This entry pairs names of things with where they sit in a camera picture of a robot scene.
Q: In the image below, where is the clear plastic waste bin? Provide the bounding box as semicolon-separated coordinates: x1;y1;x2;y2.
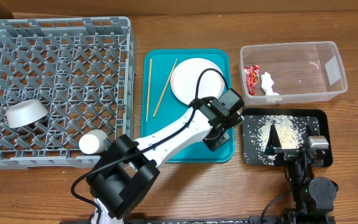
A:
239;41;348;106

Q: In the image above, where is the grey bowl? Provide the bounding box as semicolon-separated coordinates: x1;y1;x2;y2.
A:
6;99;48;128

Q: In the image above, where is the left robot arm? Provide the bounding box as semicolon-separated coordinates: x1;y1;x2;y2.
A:
86;88;244;223

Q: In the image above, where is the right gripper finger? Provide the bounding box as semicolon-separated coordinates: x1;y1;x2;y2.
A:
306;124;319;138
264;124;282;155

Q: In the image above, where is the left wooden chopstick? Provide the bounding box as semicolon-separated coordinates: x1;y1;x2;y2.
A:
145;58;153;123

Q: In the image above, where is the white cup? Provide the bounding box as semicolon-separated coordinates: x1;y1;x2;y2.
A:
79;129;109;154

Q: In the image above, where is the red snack wrapper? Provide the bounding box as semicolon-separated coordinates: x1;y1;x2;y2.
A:
244;65;260;96

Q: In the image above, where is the teal serving tray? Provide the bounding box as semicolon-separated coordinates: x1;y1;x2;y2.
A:
140;49;235;163

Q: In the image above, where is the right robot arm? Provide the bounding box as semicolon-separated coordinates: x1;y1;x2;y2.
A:
259;125;339;224

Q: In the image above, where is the wooden chopstick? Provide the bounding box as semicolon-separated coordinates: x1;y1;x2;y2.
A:
153;58;178;118
145;58;153;123

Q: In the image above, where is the right wooden chopstick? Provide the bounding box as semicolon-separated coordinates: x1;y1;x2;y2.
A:
153;58;178;118

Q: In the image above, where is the large white plate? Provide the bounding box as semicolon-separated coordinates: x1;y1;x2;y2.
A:
170;58;225;105

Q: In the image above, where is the black rectangular tray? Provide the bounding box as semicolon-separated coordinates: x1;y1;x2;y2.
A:
242;108;331;166

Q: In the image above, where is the pile of rice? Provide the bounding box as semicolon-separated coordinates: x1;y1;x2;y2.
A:
242;115;319;166

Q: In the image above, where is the white tissue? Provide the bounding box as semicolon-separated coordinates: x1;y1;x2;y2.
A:
261;72;282;103

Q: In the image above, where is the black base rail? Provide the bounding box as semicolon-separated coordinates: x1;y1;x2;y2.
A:
60;216;336;224

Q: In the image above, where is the grey plastic dish rack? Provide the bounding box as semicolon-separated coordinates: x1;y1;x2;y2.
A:
0;16;136;170

